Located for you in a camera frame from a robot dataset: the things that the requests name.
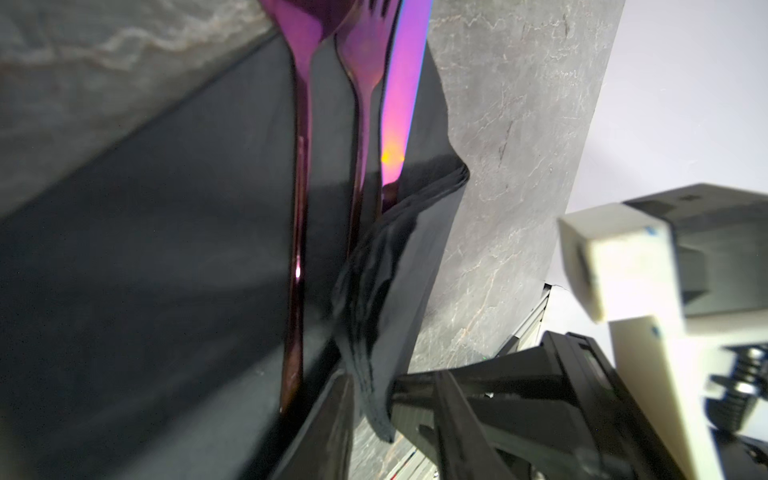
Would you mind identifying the iridescent purple table knife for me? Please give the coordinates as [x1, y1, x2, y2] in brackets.
[380, 0, 432, 212]

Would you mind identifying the purple metallic fork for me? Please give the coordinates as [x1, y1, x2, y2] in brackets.
[335, 0, 400, 253]

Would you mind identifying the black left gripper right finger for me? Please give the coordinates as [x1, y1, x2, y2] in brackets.
[432, 370, 514, 479]

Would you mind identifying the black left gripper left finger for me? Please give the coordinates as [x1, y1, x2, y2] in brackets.
[270, 371, 354, 480]

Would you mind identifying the purple metallic spoon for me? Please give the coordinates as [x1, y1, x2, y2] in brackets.
[261, 0, 357, 414]

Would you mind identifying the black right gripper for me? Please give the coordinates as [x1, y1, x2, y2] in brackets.
[390, 332, 683, 479]

